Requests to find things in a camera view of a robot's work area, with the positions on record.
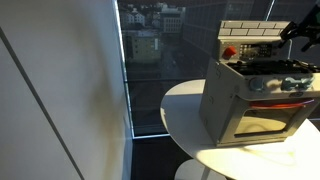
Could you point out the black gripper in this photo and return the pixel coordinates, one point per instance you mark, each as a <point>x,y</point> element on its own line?
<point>311,25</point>

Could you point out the white toy stove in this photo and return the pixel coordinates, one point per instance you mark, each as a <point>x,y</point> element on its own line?
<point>223,110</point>

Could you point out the blue stove knob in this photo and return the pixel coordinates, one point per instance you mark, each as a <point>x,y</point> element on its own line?
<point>256,84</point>
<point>306,82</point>
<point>289,83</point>

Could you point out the black stove control display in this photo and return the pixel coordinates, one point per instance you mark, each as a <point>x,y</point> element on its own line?
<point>256,50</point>

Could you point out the red stove knob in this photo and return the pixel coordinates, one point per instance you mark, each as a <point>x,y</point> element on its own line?
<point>229,52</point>

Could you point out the black burner grate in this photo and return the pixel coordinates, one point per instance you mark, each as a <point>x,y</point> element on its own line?
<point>266,66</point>

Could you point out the white building outside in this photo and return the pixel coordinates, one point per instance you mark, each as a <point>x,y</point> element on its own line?
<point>171,20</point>

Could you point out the beige building outside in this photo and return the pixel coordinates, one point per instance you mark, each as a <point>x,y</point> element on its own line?
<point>145,46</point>

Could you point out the white round table base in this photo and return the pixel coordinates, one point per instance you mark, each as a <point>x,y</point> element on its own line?
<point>191,170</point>

